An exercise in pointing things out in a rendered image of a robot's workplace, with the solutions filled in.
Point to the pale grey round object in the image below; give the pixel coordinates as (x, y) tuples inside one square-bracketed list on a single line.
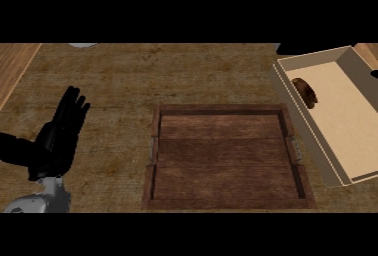
[(83, 44)]

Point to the brown sweet potato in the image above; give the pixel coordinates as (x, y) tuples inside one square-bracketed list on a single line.
[(305, 91)]

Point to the light wooden block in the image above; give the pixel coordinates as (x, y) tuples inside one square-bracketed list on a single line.
[(368, 53)]

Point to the pale wooden board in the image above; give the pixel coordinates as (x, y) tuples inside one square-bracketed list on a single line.
[(14, 70)]

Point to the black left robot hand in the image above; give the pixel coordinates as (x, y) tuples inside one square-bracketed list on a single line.
[(57, 143)]

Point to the beige cardboard box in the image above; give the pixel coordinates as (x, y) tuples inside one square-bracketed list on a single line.
[(330, 113)]

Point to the brown wooden tray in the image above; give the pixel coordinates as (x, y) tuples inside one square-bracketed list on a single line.
[(227, 160)]

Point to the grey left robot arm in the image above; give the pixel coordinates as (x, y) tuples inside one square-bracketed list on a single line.
[(45, 200)]

